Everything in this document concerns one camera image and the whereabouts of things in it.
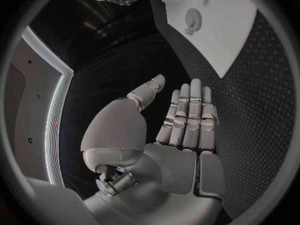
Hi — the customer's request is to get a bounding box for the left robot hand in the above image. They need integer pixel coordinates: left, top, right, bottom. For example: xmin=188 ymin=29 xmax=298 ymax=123
xmin=80 ymin=73 xmax=234 ymax=225

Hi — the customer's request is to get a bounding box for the white task board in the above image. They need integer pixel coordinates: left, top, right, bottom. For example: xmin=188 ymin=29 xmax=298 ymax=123
xmin=158 ymin=0 xmax=259 ymax=80

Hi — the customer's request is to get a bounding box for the large gear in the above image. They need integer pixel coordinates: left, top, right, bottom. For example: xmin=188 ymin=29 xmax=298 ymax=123
xmin=183 ymin=8 xmax=204 ymax=32

